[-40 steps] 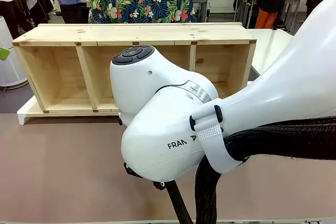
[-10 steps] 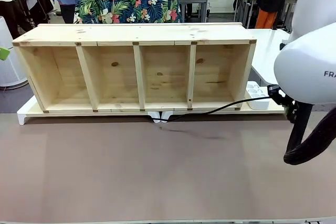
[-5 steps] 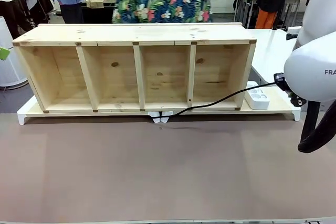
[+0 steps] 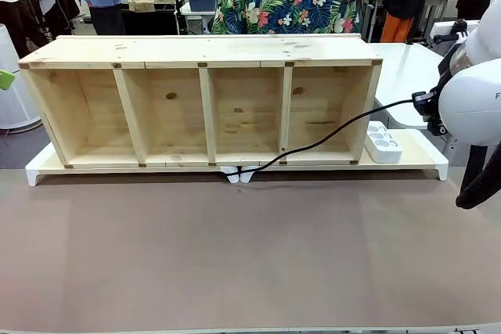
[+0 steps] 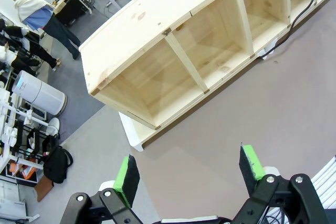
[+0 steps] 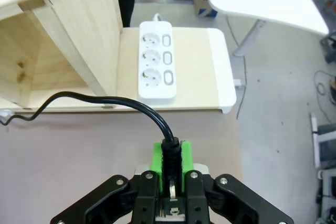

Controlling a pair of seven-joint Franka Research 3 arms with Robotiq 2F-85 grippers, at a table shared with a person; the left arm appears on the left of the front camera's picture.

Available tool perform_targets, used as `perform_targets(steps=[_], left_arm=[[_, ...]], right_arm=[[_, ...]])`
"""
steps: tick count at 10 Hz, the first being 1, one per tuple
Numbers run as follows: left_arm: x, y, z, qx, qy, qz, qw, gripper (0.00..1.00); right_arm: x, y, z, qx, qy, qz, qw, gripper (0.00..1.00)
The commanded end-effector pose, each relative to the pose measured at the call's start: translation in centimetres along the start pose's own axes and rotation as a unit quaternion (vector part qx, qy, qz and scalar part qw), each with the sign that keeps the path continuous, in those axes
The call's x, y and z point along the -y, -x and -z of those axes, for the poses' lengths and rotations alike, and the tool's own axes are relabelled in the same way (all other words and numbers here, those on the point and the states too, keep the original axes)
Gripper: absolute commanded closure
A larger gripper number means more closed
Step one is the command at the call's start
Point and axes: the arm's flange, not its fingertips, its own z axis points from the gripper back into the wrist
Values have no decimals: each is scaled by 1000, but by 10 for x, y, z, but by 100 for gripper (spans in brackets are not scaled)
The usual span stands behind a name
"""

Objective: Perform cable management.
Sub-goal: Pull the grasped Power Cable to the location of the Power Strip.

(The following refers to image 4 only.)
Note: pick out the white rounded table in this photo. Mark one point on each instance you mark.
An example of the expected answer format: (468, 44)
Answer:
(403, 72)

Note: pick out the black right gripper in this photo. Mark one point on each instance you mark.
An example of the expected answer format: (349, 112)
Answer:
(435, 128)

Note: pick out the long wooden compartment shelf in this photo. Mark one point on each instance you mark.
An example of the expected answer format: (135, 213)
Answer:
(195, 50)

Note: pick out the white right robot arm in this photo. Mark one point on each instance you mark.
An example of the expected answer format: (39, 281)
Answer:
(477, 91)

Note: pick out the wood-topped white riser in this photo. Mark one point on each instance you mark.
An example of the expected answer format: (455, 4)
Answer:
(415, 156)
(33, 171)

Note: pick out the white three-socket power strip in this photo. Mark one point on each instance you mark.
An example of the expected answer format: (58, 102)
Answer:
(385, 150)

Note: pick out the grey metal frame table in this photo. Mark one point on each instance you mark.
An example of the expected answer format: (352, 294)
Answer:
(372, 17)

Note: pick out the white cylindrical appliance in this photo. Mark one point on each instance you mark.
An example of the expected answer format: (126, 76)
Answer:
(15, 107)

